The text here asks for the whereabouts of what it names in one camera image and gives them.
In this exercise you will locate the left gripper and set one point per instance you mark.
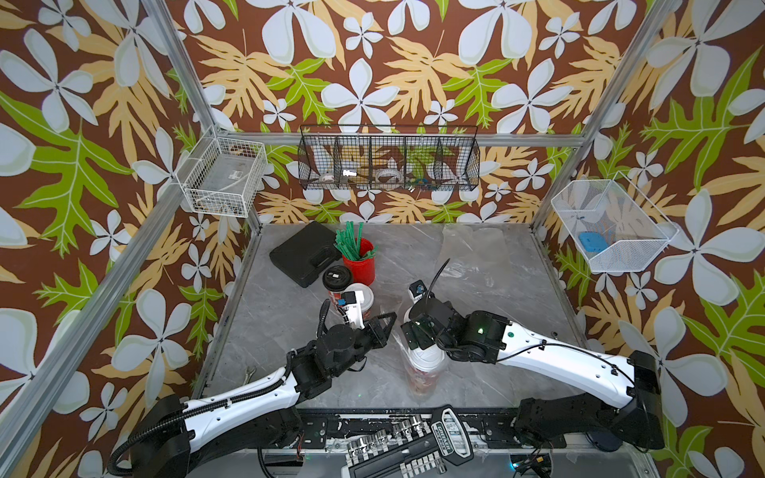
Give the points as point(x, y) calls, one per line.
point(371, 332)

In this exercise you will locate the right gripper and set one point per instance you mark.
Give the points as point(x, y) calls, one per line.
point(422, 329)

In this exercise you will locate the white lid cup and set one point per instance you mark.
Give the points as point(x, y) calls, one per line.
point(364, 297)
point(423, 368)

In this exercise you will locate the clear plastic carrier bag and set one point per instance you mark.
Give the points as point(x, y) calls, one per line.
point(402, 312)

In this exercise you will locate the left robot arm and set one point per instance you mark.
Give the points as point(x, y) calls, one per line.
point(177, 437)

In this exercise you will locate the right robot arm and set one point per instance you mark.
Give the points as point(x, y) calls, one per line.
point(617, 395)

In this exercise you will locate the red straw holder cup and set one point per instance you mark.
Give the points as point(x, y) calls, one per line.
point(363, 271)

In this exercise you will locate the black lid red cup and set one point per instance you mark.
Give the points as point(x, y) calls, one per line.
point(336, 279)

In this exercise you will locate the clear plastic bag far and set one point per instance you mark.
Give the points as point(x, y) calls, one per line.
point(486, 256)

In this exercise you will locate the green wrapped straws bundle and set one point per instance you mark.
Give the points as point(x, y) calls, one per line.
point(348, 241)

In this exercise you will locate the black plastic case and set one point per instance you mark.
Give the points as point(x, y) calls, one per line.
point(307, 254)

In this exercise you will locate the socket wrench set tray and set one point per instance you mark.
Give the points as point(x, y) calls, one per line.
point(412, 447)

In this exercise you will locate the steel wrench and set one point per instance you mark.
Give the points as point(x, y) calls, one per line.
point(249, 373)

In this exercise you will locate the blue object in basket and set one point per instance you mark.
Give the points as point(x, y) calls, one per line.
point(593, 242)

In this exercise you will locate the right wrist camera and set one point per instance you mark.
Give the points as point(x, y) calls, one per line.
point(417, 290)

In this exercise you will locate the black mounting rail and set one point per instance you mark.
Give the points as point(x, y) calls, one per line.
point(315, 428)

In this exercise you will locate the black wire basket centre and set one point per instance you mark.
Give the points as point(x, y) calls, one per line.
point(388, 157)

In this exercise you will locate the white wire basket right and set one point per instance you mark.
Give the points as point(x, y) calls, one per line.
point(636, 228)

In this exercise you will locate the white wire basket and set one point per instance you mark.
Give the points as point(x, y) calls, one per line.
point(222, 174)
point(636, 228)

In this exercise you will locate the white wire basket left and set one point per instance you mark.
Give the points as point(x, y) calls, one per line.
point(222, 174)

